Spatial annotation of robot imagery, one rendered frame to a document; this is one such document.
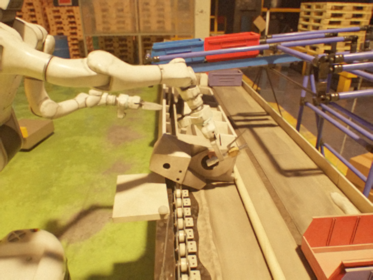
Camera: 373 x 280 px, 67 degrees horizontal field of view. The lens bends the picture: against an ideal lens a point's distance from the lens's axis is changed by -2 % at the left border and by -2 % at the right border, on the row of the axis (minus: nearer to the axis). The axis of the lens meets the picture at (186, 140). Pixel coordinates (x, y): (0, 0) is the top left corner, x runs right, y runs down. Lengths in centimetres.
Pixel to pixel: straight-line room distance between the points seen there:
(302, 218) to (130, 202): 69
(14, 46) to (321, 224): 106
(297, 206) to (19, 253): 145
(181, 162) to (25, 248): 103
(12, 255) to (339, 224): 160
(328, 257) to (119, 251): 142
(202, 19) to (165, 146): 626
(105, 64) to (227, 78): 223
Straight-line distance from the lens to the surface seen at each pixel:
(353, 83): 659
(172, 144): 123
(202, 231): 114
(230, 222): 118
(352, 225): 112
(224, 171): 136
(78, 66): 90
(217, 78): 301
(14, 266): 184
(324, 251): 115
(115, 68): 90
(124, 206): 118
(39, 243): 181
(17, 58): 93
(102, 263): 210
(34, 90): 140
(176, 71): 99
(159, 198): 121
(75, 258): 218
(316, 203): 137
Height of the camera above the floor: 151
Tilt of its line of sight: 25 degrees down
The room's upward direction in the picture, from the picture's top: straight up
